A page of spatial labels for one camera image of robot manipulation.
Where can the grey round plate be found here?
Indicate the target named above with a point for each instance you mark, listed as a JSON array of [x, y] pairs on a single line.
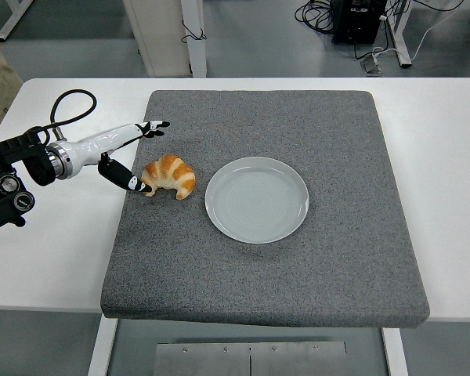
[[258, 203]]

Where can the person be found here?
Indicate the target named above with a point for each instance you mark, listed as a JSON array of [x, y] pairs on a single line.
[[0, 82]]

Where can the grey metal plate with screws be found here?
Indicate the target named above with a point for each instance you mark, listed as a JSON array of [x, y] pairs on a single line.
[[203, 360]]

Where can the croissant bread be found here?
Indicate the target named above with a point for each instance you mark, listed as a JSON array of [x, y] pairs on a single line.
[[172, 172]]

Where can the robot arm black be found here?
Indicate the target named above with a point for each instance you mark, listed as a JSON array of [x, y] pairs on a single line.
[[0, 152]]

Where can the white slanted desk leg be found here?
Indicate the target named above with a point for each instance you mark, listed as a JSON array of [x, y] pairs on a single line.
[[11, 19]]

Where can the white desk frame leg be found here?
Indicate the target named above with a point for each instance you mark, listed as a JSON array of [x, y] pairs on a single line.
[[400, 35]]

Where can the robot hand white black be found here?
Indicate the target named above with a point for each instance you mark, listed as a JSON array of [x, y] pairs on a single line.
[[102, 141]]

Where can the black computer box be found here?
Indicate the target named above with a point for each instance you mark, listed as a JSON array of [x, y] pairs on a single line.
[[356, 23]]

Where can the grey felt mat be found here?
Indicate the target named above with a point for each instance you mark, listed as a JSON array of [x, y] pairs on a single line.
[[258, 282]]

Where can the white table leg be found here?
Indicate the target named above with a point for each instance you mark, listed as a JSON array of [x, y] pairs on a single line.
[[395, 352], [102, 348]]

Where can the small grey foot pedal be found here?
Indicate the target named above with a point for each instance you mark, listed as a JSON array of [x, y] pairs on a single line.
[[372, 66]]

